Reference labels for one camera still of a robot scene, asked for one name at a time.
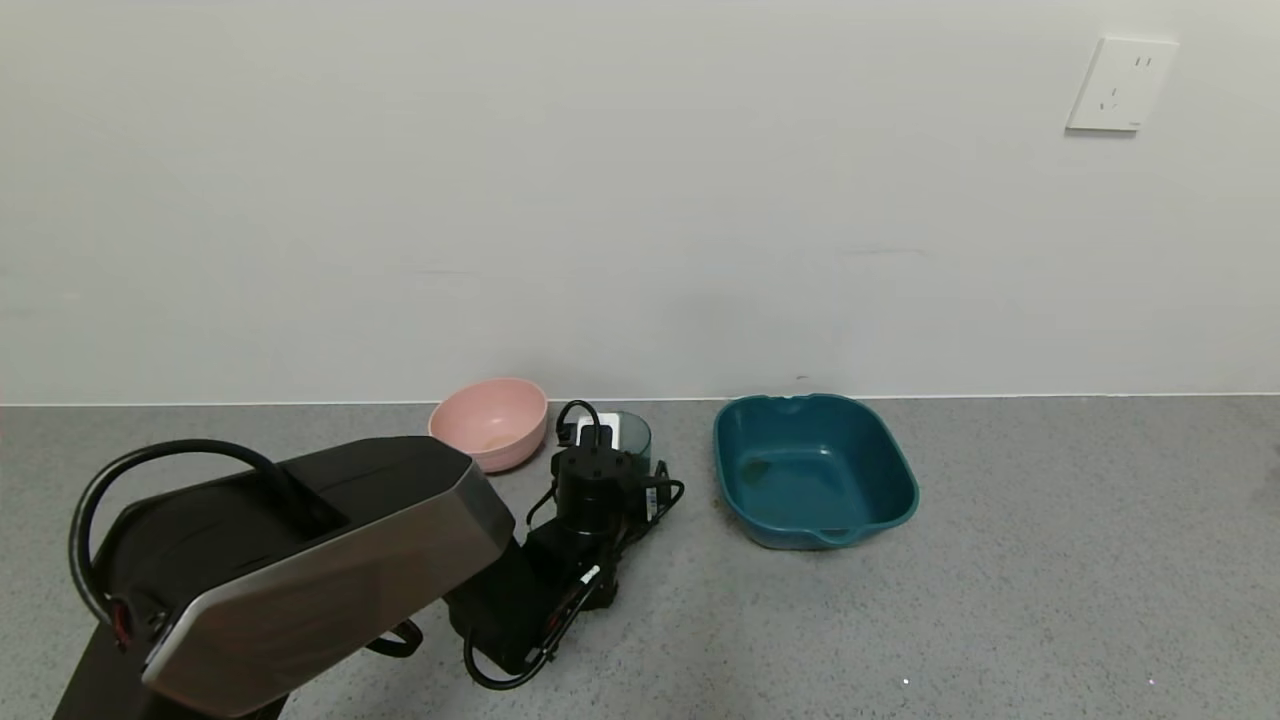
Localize pink plastic bowl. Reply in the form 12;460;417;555
428;377;549;474

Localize black camera cable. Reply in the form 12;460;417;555
555;400;607;448

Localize teal plastic basin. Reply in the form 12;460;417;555
713;393;920;551

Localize thin black labelled cable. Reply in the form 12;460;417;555
463;563;603;692

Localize white wall socket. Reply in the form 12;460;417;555
1066;38;1179;133

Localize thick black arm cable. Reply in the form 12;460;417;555
68;439;293;641

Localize clear blue ribbed cup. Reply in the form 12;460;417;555
600;411;653;473

